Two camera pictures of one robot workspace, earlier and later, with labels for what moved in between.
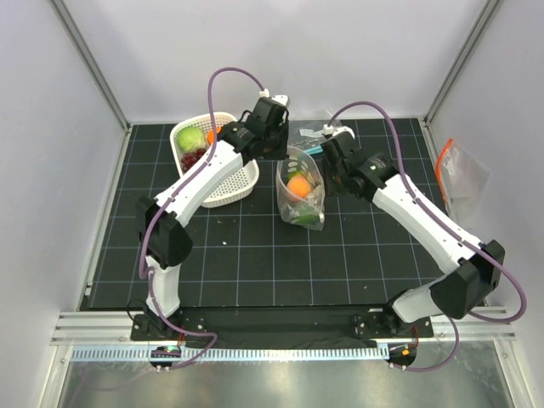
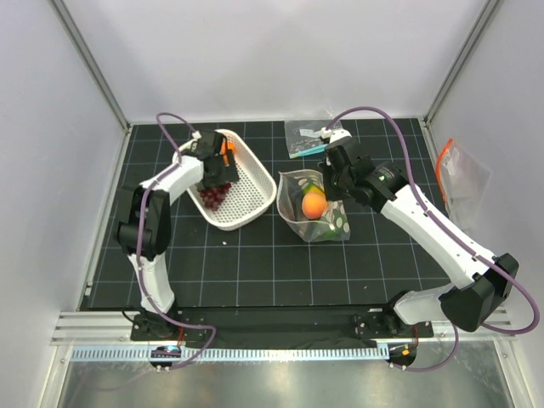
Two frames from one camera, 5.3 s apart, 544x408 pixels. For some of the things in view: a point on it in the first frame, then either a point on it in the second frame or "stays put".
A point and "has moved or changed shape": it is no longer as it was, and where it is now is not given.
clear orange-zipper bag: [464, 181] stays put
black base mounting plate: [288, 324] stays put
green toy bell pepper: [306, 218] → [329, 235]
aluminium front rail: [108, 335] stays put
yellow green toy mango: [291, 175] → [313, 188]
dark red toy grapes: [189, 159] has moved or changed shape
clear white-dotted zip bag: [301, 188] has moved or changed shape
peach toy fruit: [299, 185] → [314, 205]
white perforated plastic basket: [189, 139] → [248, 197]
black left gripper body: [277, 142] → [223, 174]
